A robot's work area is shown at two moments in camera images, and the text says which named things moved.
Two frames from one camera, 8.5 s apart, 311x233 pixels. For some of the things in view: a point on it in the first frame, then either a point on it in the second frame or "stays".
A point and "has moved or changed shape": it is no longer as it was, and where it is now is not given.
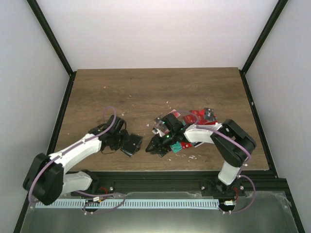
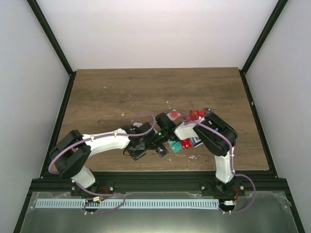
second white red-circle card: [175, 113] stays
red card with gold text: [186, 144] stays
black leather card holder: [131, 146] has moved or changed shape
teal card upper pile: [176, 147] stays
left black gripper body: [119, 141] → [144, 143]
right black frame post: [275, 15] stays
